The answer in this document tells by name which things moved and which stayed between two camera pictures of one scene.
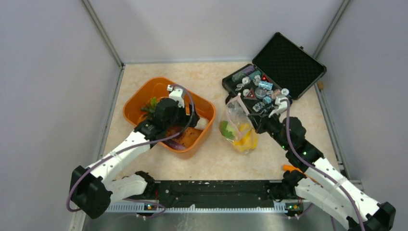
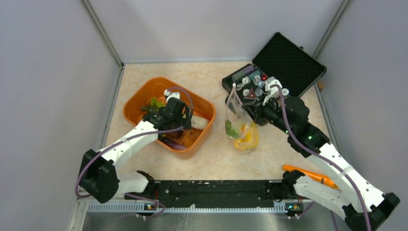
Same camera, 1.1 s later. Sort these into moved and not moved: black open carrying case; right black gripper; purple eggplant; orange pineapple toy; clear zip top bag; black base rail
Moved: clear zip top bag; right black gripper
Not moved: orange pineapple toy; purple eggplant; black base rail; black open carrying case
